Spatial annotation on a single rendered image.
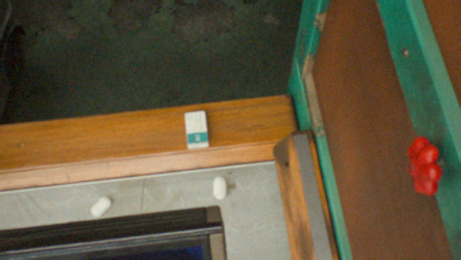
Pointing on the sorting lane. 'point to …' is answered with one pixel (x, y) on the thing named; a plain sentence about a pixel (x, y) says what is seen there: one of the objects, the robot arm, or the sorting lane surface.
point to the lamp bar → (123, 238)
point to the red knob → (425, 165)
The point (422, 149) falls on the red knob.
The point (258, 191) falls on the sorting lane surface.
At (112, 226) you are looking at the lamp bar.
